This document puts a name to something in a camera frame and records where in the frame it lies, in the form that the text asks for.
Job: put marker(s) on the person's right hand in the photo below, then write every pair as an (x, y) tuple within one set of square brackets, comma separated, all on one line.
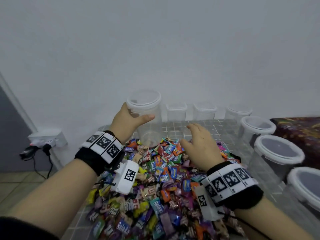
[(205, 147)]

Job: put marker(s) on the person's left hand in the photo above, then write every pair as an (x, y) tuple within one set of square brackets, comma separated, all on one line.
[(125, 125)]

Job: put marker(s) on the tall transparent plastic jar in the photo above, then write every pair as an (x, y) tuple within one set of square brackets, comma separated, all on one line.
[(147, 110)]

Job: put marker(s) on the small transparent plastic jar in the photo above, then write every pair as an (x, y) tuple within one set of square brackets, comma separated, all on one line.
[(205, 111), (176, 112), (237, 115)]

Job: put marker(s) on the pile of colourful candies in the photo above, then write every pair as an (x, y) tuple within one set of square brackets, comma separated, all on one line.
[(165, 197)]

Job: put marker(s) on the person's right forearm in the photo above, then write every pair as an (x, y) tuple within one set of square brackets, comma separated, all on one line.
[(272, 220)]

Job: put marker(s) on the person's left forearm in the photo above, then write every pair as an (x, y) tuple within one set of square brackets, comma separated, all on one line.
[(55, 195)]

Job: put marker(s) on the black marker-tagged left wristband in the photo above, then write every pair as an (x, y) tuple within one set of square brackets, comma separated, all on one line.
[(102, 147)]

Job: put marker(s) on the black marker-tagged wristband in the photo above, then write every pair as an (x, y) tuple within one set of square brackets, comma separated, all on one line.
[(230, 182), (102, 147)]

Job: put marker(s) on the black marker-tagged right wristband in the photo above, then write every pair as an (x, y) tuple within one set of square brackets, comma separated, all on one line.
[(230, 182)]

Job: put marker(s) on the dark patterned cloth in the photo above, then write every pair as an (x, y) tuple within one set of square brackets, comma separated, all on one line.
[(300, 135)]

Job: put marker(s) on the black power plug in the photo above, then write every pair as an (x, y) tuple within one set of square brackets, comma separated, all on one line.
[(29, 152)]

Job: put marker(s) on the grey door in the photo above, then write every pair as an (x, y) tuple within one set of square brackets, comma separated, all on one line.
[(12, 137)]

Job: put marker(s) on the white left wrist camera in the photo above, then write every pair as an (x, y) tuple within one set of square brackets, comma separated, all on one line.
[(126, 177)]

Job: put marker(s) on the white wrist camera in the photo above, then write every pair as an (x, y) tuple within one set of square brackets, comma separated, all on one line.
[(205, 202), (126, 177)]

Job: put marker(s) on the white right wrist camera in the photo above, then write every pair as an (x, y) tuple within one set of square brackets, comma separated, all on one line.
[(205, 202)]

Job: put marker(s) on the white wall socket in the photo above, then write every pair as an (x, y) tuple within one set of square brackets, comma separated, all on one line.
[(47, 136)]

